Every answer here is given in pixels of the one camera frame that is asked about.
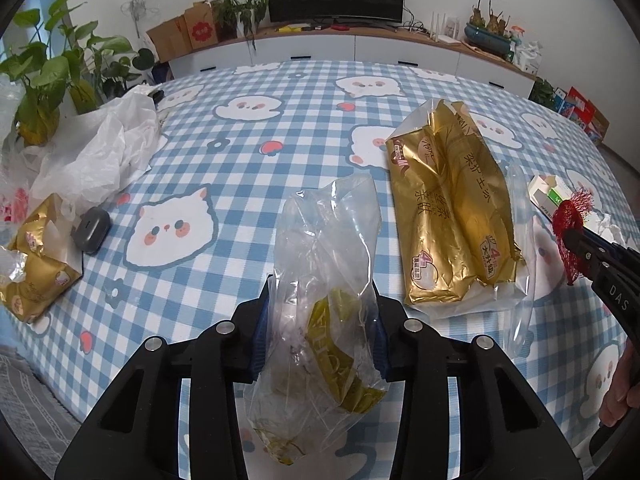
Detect red net bag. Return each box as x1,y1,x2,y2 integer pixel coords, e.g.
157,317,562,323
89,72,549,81
552,188,593,286

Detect clear plastic bag with trash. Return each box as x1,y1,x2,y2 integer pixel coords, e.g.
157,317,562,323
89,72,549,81
244,174,388,466

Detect large gold snack bag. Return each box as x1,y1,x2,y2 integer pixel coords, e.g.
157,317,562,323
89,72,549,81
385,99,529,318

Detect white tissue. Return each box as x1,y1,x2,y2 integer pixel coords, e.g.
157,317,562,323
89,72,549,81
585,211,626,246

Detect person's right hand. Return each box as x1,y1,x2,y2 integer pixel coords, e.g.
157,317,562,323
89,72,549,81
599,340,640,427

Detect green white small carton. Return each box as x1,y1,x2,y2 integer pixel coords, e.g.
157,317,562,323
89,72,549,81
527,176,573,220

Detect colourful toy boxes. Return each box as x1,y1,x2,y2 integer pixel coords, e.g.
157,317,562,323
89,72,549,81
553,87,610,145

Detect blue checked cartoon tablecloth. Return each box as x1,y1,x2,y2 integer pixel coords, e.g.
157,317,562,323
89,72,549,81
1,62,639,479

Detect dark grey computer mouse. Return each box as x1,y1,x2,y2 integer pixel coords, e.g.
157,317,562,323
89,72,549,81
72,207,112,255

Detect small gold snack bag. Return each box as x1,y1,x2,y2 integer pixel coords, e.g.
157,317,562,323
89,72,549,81
1,193,84,323

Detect blue bonsai planter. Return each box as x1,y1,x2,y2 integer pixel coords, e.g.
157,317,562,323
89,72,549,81
464,0,523,62

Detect white plastic bag on table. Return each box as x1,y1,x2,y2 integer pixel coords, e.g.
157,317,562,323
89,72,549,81
1,84,166,214

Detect white TV cabinet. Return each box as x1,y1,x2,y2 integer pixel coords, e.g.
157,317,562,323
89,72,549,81
169,27,536,99

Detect brown cardboard box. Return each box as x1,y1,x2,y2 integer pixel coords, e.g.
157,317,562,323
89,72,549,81
146,1,219,62

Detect potted spider plant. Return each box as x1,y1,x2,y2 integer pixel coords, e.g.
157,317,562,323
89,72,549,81
209,0,269,51

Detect green pothos plant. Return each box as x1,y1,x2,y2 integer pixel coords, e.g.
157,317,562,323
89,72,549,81
1,0,155,146

